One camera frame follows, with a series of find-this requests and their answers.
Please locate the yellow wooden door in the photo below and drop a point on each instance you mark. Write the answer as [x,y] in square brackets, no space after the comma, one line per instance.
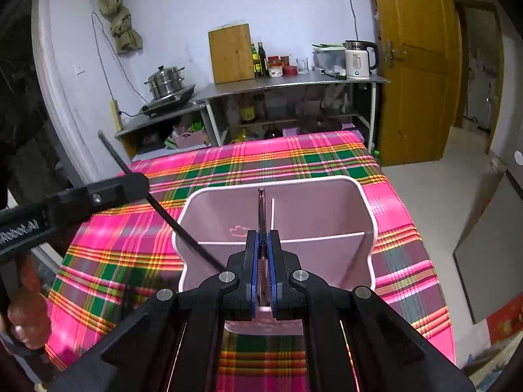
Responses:
[416,69]

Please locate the purple storage box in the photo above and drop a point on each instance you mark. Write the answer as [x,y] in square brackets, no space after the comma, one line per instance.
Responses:
[292,131]

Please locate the tall metal kitchen table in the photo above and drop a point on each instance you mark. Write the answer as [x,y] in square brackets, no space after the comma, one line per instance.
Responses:
[286,83]

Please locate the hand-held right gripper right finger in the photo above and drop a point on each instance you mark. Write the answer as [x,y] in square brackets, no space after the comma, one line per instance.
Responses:
[274,261]

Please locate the clear drinking glass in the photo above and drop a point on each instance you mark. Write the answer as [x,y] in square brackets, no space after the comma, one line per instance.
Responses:
[302,66]

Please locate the yellow power strip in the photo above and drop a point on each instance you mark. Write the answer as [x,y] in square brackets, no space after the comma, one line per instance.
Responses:
[116,116]

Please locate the green oil bottle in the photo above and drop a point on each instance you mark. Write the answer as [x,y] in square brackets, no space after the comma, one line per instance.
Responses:
[253,63]

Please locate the pink plaid tablecloth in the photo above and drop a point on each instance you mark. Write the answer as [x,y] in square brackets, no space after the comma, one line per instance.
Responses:
[286,159]

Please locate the dark sauce bottle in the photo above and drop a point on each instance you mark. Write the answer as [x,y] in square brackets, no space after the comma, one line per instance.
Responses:
[262,63]

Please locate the plastic container with green lid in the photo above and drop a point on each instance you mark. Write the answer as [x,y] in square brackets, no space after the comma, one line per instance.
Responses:
[329,59]

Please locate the black chopstick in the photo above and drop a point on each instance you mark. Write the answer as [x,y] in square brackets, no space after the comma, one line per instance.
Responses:
[179,228]

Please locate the metal spoon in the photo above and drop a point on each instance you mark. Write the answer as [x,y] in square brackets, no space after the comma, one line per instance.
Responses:
[261,212]

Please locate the dark frying pan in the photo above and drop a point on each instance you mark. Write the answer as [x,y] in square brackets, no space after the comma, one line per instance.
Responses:
[320,123]

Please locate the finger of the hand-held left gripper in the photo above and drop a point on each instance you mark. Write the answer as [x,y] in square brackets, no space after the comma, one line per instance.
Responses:
[110,194]

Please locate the person's left hand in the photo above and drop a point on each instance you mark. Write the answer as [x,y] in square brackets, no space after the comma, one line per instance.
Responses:
[28,314]

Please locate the black induction cooker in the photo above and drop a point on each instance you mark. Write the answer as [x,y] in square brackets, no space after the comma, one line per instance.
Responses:
[169,102]

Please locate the red paper packet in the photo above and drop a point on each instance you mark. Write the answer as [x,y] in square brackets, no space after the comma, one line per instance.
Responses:
[506,324]

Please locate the wooden cutting board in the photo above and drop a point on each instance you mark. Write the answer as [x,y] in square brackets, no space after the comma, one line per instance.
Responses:
[231,53]

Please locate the white electric kettle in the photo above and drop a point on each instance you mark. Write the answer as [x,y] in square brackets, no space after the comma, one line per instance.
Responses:
[357,63]

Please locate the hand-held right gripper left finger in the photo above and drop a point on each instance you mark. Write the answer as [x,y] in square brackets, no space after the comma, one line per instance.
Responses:
[253,261]

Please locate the yellow-labelled bottle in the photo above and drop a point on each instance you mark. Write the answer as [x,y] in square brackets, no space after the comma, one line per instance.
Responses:
[247,111]

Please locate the white wall switch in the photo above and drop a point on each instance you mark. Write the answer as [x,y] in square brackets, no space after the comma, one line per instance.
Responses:
[79,69]

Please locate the hanging green cloth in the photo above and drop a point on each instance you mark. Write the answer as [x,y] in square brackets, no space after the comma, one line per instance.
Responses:
[122,24]

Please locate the red tin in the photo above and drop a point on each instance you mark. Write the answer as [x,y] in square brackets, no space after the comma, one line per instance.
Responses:
[291,71]

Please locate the stainless steel steamer pot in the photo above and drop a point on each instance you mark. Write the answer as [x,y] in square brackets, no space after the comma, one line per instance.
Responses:
[165,81]

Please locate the low metal kitchen table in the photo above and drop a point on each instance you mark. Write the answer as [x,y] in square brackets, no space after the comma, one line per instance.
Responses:
[159,120]

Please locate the red-lidded labelled jar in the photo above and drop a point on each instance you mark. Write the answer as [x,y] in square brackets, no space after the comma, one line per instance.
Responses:
[274,68]

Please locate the dark glass jug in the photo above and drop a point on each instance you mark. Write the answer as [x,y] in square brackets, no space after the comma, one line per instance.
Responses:
[271,132]

